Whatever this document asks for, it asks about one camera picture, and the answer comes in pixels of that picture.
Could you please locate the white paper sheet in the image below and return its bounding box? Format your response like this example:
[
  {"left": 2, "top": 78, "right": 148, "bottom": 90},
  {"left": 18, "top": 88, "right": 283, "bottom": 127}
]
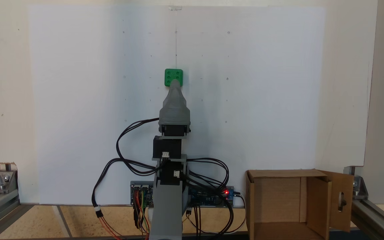
[{"left": 28, "top": 5, "right": 326, "bottom": 205}]

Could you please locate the circuit board with jumper wires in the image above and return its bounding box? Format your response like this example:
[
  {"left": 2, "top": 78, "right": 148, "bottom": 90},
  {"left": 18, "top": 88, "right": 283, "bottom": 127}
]
[{"left": 130, "top": 181, "right": 155, "bottom": 206}]

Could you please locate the coloured jumper wire bundle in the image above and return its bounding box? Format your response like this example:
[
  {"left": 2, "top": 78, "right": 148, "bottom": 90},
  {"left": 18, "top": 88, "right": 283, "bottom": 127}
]
[{"left": 132, "top": 187, "right": 152, "bottom": 240}]

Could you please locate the black motor cable loop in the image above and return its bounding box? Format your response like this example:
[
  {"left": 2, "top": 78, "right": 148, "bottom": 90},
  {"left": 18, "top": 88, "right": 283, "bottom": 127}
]
[
  {"left": 116, "top": 117, "right": 161, "bottom": 176},
  {"left": 181, "top": 157, "right": 235, "bottom": 236}
]

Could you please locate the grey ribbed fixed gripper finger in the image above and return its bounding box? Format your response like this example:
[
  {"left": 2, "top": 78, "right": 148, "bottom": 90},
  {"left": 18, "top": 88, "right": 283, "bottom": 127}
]
[{"left": 164, "top": 79, "right": 186, "bottom": 108}]

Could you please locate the black cable with white connector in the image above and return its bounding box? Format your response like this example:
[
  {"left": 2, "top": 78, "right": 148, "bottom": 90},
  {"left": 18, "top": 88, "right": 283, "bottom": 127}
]
[{"left": 91, "top": 158, "right": 161, "bottom": 219}]

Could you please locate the brown cardboard box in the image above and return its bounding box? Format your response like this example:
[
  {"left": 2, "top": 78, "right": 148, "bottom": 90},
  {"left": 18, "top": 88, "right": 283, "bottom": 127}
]
[{"left": 245, "top": 168, "right": 354, "bottom": 240}]

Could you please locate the red orange wire pair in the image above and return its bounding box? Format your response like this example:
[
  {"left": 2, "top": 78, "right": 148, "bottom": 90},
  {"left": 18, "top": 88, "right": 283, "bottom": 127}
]
[{"left": 98, "top": 215, "right": 123, "bottom": 240}]

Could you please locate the blue circuit board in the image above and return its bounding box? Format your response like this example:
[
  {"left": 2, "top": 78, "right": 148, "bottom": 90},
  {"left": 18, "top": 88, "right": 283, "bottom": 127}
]
[{"left": 188, "top": 186, "right": 235, "bottom": 208}]

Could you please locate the thin white cable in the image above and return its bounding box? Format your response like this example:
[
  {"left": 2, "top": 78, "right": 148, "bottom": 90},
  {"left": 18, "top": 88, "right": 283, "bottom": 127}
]
[{"left": 234, "top": 192, "right": 247, "bottom": 234}]

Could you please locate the green die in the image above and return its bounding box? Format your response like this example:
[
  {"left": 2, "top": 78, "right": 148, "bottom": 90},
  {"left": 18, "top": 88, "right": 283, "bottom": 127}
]
[{"left": 164, "top": 68, "right": 184, "bottom": 88}]

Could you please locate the metal corner bracket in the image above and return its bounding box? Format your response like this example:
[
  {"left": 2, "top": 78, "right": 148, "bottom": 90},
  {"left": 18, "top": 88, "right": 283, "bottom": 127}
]
[
  {"left": 344, "top": 166, "right": 369, "bottom": 200},
  {"left": 0, "top": 163, "right": 18, "bottom": 194}
]

